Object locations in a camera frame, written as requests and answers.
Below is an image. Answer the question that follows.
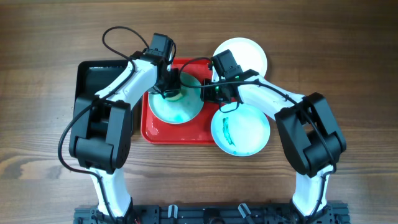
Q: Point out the green yellow sponge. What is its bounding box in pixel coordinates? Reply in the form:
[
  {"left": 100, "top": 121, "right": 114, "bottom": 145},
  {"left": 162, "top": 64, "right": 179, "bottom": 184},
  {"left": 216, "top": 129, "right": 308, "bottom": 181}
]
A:
[{"left": 165, "top": 90, "right": 183, "bottom": 101}]

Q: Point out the light green stained plate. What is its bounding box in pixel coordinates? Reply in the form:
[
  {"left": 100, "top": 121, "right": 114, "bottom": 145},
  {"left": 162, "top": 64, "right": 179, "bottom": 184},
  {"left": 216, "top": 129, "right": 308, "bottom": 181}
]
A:
[{"left": 148, "top": 72, "right": 204, "bottom": 124}]

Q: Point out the light blue stained plate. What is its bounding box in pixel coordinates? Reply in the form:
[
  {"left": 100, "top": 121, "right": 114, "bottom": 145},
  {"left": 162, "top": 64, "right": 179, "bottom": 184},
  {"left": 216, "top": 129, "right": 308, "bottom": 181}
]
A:
[{"left": 210, "top": 102, "right": 271, "bottom": 157}]

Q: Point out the white stained plate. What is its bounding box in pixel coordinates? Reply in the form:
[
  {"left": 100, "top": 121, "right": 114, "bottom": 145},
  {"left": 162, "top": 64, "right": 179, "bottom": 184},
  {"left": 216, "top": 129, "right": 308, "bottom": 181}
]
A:
[{"left": 213, "top": 37, "right": 268, "bottom": 81}]

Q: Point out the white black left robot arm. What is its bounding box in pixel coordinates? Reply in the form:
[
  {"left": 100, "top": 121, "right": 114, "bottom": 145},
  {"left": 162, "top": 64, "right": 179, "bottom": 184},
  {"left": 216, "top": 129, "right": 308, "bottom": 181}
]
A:
[{"left": 65, "top": 49, "right": 177, "bottom": 223}]

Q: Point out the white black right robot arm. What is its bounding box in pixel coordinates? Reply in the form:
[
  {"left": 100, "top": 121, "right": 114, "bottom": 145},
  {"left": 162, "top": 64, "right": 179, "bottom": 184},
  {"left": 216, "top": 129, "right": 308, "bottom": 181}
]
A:
[{"left": 200, "top": 70, "right": 346, "bottom": 223}]

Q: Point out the red plastic tray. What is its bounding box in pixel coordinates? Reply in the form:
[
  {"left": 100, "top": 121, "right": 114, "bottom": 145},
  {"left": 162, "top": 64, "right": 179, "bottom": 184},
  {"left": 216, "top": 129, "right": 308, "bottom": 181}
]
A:
[{"left": 140, "top": 58, "right": 270, "bottom": 146}]

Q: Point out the black plastic tray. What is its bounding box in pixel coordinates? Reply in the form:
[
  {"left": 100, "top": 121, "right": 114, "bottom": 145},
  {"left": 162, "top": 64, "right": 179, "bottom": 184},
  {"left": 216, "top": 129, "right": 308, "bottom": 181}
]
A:
[{"left": 70, "top": 60, "right": 133, "bottom": 139}]

